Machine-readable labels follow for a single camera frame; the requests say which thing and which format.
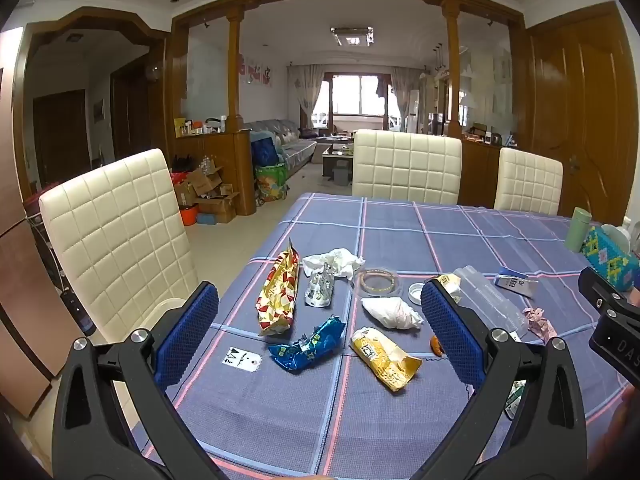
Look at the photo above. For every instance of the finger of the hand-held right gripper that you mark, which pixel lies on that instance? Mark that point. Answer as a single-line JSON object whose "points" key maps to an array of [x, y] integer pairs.
{"points": [[600, 290]]}

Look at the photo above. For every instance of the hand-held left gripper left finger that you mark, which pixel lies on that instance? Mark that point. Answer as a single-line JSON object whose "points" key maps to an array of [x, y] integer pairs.
{"points": [[187, 332]]}

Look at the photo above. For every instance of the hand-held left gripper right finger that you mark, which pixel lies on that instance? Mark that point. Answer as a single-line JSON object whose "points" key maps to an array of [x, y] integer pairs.
{"points": [[452, 332]]}

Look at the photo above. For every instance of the small orange snack piece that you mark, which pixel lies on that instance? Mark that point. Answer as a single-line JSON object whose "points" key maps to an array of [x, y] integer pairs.
{"points": [[436, 346]]}

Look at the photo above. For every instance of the clear plastic bottle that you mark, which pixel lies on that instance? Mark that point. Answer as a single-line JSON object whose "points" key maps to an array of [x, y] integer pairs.
{"points": [[492, 302]]}

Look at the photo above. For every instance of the white bottle cap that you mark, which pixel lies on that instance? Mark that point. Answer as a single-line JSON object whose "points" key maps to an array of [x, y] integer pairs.
{"points": [[416, 292]]}

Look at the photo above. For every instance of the pink wrapper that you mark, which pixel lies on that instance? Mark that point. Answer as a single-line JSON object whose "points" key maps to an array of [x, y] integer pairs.
{"points": [[540, 322]]}

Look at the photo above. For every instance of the yellow snack wrapper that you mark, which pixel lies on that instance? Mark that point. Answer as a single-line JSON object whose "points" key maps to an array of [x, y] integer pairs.
{"points": [[385, 362]]}

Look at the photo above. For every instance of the blue white small carton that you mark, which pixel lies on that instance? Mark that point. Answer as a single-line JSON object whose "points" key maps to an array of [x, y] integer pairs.
{"points": [[515, 282]]}

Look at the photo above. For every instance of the green white packet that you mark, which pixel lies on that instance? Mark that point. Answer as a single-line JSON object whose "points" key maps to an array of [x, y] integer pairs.
{"points": [[515, 400]]}

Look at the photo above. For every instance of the red gold checkered wrapper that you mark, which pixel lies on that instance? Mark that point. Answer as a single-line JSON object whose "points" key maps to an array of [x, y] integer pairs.
{"points": [[277, 290]]}

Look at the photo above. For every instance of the blue snack wrapper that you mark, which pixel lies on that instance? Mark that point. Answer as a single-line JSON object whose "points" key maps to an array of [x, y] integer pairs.
{"points": [[305, 347]]}

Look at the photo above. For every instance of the clear blister pack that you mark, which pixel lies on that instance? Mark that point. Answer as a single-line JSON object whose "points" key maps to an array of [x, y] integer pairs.
{"points": [[320, 290]]}

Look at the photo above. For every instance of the colourful beaded tissue box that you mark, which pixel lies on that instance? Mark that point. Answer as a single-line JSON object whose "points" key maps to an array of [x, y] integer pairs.
{"points": [[610, 257]]}

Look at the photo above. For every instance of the white paper tag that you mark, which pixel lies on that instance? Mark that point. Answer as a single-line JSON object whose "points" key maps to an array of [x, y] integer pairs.
{"points": [[240, 358]]}

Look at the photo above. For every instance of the green cup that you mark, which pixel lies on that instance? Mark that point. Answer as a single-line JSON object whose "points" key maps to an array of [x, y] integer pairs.
{"points": [[579, 230]]}

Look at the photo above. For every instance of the cream quilted chair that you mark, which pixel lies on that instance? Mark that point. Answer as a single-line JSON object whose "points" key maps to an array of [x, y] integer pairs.
{"points": [[120, 240], [527, 182], [406, 167]]}

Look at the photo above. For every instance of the small blue box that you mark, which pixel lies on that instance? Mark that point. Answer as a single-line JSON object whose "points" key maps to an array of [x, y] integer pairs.
{"points": [[206, 218]]}

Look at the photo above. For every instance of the orange bucket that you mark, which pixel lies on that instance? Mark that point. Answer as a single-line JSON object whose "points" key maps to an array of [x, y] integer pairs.
{"points": [[189, 216]]}

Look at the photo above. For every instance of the brown cardboard box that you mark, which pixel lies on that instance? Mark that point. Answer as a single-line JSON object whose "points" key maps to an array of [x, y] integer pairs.
{"points": [[220, 207]]}

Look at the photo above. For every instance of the blue plaid tablecloth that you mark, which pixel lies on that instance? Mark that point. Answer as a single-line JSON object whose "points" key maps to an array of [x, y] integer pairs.
{"points": [[350, 425]]}

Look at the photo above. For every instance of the yellowish cardboard box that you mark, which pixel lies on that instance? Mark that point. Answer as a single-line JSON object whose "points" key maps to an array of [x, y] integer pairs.
{"points": [[184, 194]]}

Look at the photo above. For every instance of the open cardboard box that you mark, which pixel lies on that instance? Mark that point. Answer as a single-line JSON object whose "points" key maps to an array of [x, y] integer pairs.
{"points": [[205, 180]]}

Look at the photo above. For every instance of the red bag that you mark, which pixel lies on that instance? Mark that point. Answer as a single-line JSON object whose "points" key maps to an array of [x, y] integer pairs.
{"points": [[180, 177]]}

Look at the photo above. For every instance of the wooden counter cabinet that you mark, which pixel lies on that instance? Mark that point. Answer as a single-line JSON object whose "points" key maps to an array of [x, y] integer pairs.
{"points": [[480, 175]]}

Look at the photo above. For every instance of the brown glossy cabinet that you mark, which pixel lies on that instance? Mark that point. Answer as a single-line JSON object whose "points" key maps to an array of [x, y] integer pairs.
{"points": [[25, 310]]}

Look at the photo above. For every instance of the colourful woven bag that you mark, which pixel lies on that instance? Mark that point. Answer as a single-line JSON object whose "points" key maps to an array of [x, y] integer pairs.
{"points": [[271, 182]]}

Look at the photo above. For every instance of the wooden partition cabinet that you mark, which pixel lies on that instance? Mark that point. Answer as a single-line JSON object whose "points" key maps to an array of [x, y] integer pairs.
{"points": [[220, 152]]}

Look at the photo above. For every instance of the blue bag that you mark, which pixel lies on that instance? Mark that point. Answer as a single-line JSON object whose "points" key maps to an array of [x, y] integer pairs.
{"points": [[265, 151]]}

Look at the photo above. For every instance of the yellow box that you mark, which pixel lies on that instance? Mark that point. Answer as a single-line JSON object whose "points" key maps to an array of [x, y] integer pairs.
{"points": [[180, 127]]}

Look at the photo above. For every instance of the grey sofa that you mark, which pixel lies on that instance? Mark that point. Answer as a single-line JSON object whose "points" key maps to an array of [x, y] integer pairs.
{"points": [[292, 147]]}

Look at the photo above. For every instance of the dark coffee table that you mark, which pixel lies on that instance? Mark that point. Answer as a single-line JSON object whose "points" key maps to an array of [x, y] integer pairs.
{"points": [[336, 152]]}

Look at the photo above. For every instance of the white standing air conditioner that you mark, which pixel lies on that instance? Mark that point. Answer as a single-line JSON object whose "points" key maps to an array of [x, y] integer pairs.
{"points": [[413, 110]]}

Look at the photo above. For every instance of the dark wooden door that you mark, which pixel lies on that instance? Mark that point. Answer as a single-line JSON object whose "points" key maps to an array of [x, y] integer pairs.
{"points": [[62, 135]]}

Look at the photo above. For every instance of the patterned curtain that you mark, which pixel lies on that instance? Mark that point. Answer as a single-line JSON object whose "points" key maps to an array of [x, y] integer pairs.
{"points": [[307, 95], [404, 85]]}

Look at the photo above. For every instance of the window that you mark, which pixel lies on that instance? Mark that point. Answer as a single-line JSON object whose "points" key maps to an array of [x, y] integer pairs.
{"points": [[357, 97]]}

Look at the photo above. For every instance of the ceiling light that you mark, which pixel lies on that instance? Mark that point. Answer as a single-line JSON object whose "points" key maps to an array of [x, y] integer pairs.
{"points": [[351, 36]]}

